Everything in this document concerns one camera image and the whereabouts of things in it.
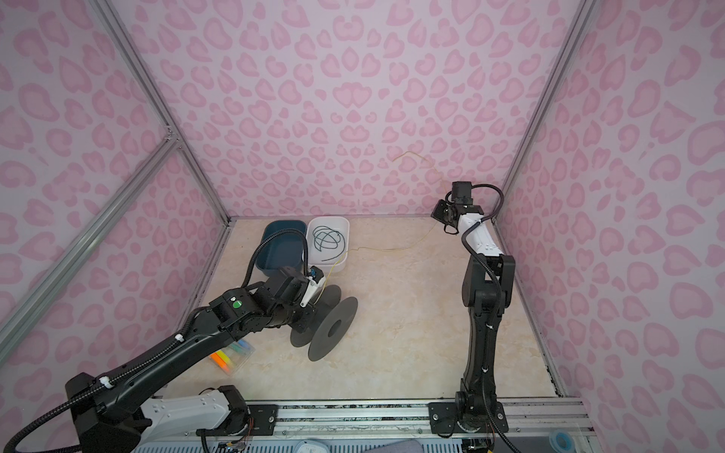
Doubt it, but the blue tape roll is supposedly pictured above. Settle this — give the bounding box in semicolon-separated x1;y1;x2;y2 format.
549;430;577;453

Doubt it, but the dark teal plastic bin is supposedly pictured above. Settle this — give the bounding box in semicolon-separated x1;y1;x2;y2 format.
255;220;307;277

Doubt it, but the white plastic bin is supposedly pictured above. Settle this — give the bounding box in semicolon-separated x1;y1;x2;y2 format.
306;216;350;276

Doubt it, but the dark grey spool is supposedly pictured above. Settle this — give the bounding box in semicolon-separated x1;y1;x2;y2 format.
290;285;358;362

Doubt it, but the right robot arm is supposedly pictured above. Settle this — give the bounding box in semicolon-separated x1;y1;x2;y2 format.
432;181;515;437

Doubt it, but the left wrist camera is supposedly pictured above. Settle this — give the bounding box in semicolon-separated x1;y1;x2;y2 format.
299;266;327;308

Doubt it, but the diagonal aluminium frame bar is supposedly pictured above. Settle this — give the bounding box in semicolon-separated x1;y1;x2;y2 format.
1;133;177;364

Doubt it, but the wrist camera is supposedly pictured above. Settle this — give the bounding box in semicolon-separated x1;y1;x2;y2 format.
299;266;327;308
449;181;473;207

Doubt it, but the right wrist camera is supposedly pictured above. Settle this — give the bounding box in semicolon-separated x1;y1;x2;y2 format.
449;181;473;207

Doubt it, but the dark green cable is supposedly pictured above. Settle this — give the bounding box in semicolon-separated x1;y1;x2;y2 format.
312;225;347;263

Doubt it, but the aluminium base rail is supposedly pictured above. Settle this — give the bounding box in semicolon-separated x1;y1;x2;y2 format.
104;397;604;453

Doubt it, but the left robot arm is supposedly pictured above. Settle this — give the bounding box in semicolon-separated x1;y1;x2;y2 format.
66;266;326;452

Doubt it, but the pack of highlighter markers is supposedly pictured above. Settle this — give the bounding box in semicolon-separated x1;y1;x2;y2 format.
209;340;255;376

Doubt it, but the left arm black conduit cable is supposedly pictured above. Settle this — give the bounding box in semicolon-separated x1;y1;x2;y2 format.
0;228;310;453

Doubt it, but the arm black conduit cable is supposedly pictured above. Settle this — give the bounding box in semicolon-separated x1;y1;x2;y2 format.
0;228;310;453
460;182;525;453

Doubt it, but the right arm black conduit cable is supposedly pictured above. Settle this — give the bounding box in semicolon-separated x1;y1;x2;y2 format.
460;182;525;453

